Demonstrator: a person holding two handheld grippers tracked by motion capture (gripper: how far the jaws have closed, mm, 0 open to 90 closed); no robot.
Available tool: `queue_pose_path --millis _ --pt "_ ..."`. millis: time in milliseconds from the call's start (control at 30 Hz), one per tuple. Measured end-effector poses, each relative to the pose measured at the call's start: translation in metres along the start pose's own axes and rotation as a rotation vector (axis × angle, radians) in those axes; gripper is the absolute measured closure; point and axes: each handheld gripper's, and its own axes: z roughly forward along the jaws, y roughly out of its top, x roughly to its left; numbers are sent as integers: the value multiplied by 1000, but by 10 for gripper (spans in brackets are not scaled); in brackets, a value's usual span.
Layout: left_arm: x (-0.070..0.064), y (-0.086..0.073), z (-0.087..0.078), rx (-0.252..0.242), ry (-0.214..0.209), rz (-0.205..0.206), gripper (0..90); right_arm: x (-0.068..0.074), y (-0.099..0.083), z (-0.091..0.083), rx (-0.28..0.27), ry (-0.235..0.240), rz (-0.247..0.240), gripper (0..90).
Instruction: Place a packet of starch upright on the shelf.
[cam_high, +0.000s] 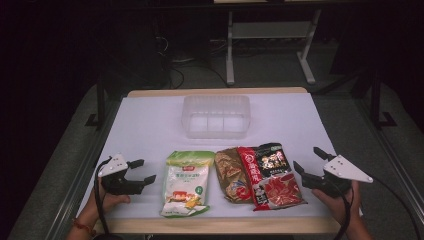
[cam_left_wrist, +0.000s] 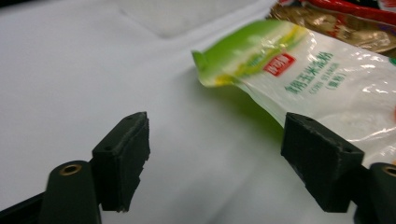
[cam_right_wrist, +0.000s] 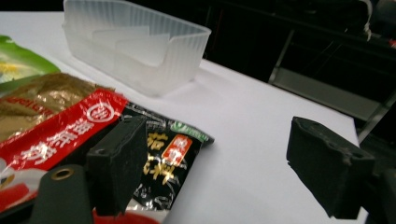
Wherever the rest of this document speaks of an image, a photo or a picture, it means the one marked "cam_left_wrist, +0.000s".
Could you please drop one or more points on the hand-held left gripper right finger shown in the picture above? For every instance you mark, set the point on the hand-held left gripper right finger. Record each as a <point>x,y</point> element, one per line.
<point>320,161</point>

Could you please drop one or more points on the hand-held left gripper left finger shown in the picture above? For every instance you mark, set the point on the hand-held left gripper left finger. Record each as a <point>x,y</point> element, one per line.
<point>121,161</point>

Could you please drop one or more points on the green white starch packet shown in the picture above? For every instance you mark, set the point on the green white starch packet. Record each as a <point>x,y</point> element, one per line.
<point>311,84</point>

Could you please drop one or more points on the brown gold seasoning packet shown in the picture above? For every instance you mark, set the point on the brown gold seasoning packet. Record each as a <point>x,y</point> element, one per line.
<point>348,28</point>

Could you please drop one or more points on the red black seasoning packet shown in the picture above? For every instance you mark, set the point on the red black seasoning packet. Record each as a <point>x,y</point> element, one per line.
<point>351,8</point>

